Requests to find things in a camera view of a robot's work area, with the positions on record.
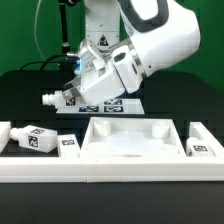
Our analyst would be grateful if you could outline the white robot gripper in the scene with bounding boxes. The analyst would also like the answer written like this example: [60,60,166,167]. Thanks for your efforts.
[63,39,125,105]

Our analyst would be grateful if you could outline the white square table top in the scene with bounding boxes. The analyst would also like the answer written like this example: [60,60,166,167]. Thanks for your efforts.
[80,117,186,158]

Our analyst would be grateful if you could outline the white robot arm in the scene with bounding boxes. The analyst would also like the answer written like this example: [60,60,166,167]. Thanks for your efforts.
[63,0,201,105]

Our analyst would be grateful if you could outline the white marker tag sheet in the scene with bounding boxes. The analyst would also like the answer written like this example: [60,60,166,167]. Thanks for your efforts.
[57,98,144,115]

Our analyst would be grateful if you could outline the white U-shaped fence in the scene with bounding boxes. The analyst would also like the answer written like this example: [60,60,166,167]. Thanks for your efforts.
[0,122,224,183]

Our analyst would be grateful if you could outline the black cables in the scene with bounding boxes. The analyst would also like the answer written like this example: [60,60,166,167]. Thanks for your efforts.
[19,51,81,72]

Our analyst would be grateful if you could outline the white cable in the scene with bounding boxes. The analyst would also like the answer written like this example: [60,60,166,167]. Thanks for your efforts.
[34,0,48,63]

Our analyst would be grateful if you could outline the black camera stand pole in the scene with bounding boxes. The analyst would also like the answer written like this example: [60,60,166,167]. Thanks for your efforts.
[58,0,76,54]

